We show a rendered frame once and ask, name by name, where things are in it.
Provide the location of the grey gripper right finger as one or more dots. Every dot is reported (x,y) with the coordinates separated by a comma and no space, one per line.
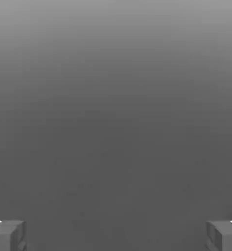
(225,235)

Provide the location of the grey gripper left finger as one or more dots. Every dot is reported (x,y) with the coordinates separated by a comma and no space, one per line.
(6,235)

